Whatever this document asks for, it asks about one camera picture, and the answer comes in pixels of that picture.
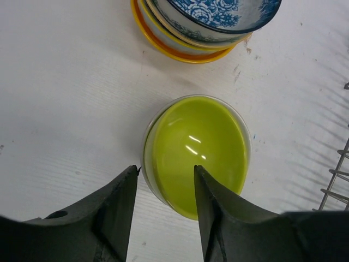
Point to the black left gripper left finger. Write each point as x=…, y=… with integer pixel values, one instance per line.
x=96, y=228

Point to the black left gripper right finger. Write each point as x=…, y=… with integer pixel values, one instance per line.
x=234, y=229

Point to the grey wire dish rack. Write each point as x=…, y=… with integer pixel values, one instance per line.
x=336, y=173

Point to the beige bowl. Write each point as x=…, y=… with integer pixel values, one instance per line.
x=152, y=152

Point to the white floral leaf bowl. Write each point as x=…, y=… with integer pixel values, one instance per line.
x=199, y=43

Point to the orange ribbed bowl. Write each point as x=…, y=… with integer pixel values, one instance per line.
x=168, y=51

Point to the white yellow dotted bowl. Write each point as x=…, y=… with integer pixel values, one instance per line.
x=166, y=37

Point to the white blue patterned bowl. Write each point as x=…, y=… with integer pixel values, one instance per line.
x=217, y=21

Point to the lime green bowl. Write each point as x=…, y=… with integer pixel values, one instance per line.
x=196, y=152

